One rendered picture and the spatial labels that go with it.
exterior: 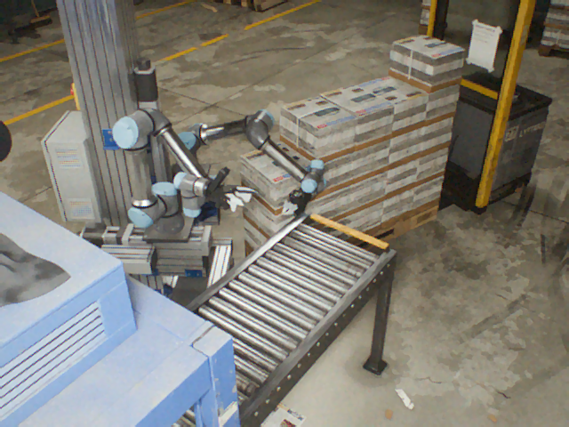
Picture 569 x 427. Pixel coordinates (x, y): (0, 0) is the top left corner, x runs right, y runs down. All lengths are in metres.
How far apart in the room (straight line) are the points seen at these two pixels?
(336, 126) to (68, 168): 1.43
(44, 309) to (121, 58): 1.68
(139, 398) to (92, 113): 1.81
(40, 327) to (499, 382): 2.64
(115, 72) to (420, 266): 2.33
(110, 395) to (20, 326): 0.24
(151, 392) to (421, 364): 2.29
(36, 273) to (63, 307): 0.10
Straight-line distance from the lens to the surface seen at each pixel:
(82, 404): 1.21
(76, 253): 1.22
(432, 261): 3.96
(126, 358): 1.26
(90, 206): 3.00
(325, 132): 3.17
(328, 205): 3.45
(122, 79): 2.66
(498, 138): 4.15
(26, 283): 1.16
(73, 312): 1.15
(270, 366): 2.18
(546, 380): 3.44
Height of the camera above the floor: 2.47
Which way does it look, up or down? 35 degrees down
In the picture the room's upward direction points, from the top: straight up
